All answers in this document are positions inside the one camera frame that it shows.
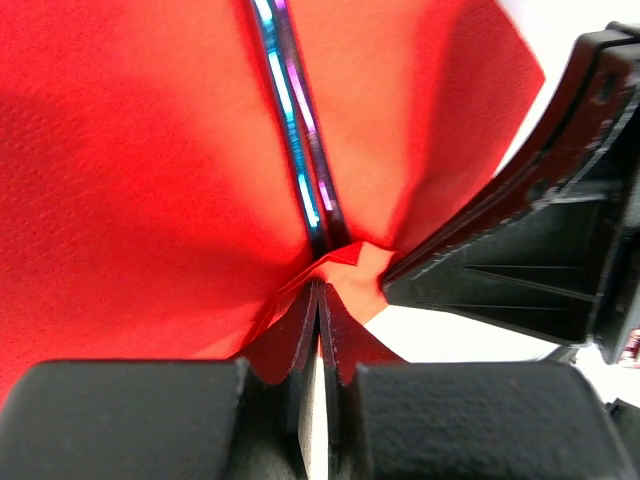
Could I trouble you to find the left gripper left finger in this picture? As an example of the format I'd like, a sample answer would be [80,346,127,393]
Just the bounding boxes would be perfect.
[1,281,320,479]

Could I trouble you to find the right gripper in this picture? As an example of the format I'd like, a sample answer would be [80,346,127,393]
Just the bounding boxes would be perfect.
[382,21,639,365]

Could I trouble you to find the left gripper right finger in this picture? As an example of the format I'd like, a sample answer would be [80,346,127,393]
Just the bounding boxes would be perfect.
[318,284,639,479]

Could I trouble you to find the red paper napkin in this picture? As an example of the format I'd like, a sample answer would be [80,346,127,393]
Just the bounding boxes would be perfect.
[1,1,544,390]

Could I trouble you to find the iridescent purple spoon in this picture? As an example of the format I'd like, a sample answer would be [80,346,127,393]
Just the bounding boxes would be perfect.
[274,0,351,250]

